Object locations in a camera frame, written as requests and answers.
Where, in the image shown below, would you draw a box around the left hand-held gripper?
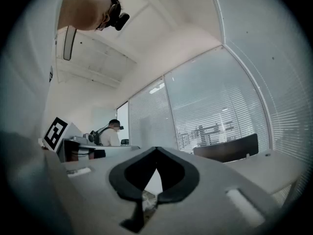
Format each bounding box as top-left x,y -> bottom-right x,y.
41,116 -> 84,154

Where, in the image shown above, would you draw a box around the white office desk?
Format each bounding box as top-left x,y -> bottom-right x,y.
60,136 -> 142,163

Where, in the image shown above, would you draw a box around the white window blinds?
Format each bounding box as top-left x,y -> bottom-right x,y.
128,45 -> 272,156
224,42 -> 313,205

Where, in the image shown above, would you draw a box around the long ceiling light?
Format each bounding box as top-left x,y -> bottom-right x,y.
63,25 -> 77,61

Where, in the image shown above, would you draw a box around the person's white shirt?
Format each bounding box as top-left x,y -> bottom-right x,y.
2,0 -> 74,230

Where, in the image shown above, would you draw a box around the black head camera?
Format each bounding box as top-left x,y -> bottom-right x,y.
111,12 -> 131,31

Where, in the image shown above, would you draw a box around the person's head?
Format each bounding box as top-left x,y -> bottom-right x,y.
57,0 -> 123,32

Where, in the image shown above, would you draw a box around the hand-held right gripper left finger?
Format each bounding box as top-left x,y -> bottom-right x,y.
44,146 -> 157,235

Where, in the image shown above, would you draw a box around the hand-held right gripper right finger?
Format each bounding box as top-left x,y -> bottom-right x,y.
146,146 -> 285,235

